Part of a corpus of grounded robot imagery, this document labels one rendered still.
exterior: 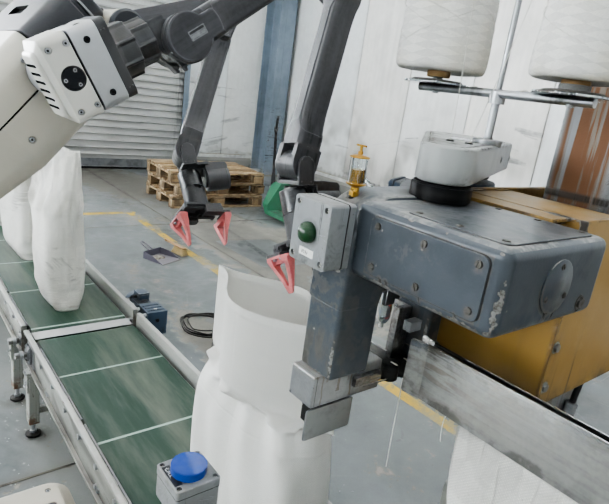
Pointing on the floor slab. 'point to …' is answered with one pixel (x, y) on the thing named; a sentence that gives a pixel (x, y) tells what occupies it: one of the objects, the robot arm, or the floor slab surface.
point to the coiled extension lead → (194, 328)
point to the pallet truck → (274, 188)
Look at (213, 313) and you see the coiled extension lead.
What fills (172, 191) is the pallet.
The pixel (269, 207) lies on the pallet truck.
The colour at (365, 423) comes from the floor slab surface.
